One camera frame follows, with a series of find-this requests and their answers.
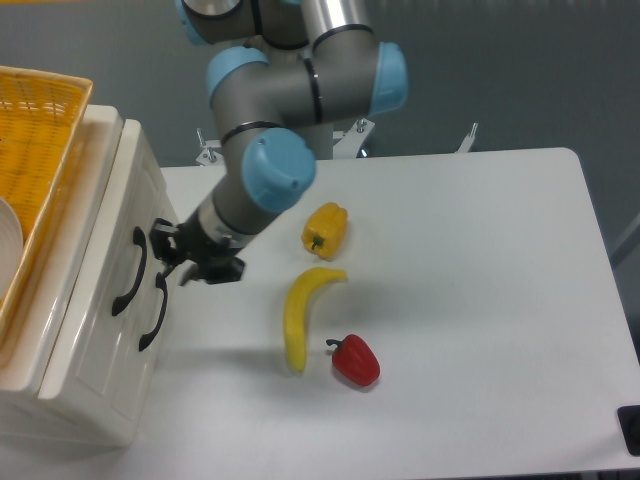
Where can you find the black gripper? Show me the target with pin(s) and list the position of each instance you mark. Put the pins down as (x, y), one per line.
(213, 262)

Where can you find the white drawer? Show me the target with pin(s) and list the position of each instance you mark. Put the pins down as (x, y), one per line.
(96, 373)

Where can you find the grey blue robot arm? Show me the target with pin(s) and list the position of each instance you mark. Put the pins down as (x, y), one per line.
(291, 65)

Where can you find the white drawer cabinet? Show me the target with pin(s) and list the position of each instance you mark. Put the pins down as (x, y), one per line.
(51, 286)

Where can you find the yellow banana toy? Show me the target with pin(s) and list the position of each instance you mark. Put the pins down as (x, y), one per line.
(294, 311)

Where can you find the yellow bell pepper toy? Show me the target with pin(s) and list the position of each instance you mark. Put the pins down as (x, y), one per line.
(325, 230)

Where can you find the white plate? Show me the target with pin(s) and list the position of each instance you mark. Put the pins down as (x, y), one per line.
(11, 247)

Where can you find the yellow woven basket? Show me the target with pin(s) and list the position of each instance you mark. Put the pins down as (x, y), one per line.
(40, 114)

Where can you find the red bell pepper toy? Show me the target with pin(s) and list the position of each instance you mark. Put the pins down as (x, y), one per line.
(354, 359)

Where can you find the black corner device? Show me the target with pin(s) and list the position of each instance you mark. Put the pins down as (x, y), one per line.
(629, 419)

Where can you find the black lower drawer handle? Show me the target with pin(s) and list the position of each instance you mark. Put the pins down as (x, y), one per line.
(157, 311)

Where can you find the black drawer handle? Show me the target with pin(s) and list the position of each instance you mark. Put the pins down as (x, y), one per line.
(136, 275)
(157, 311)

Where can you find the black top drawer handle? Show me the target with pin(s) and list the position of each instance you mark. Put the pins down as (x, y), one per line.
(136, 275)

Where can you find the white table bracket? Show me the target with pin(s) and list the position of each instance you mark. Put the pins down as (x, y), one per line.
(468, 141)

